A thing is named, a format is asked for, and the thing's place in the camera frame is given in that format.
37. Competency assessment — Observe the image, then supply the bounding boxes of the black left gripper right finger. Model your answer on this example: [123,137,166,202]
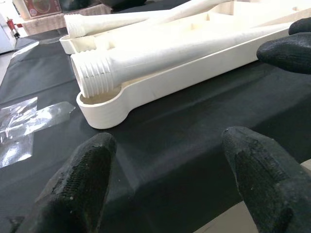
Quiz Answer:
[221,126,311,233]

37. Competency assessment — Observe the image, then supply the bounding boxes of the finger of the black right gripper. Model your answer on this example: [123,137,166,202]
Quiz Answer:
[257,33,311,75]
[288,17,311,35]

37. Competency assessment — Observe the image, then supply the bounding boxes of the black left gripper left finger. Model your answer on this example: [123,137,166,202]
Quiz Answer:
[14,132,118,233]

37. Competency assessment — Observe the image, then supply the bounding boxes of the white plastic table leg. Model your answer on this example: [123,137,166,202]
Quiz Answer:
[149,0,230,26]
[69,23,296,99]
[63,0,202,38]

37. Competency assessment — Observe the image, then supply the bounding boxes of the crumpled clear tape patch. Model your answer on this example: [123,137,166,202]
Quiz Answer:
[0,96,76,168]

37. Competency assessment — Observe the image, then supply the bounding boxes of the white plastic table top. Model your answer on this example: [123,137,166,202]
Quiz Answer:
[59,0,311,129]

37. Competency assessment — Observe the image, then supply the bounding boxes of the black table cloth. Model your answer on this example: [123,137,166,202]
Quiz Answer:
[0,0,311,233]

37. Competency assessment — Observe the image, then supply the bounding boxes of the beige cloth covered table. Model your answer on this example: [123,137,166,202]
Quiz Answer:
[18,4,115,34]

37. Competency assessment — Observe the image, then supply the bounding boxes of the red printed box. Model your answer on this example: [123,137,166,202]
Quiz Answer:
[26,0,63,18]

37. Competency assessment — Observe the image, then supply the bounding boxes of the black bag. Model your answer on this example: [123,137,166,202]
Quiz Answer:
[59,0,102,7]

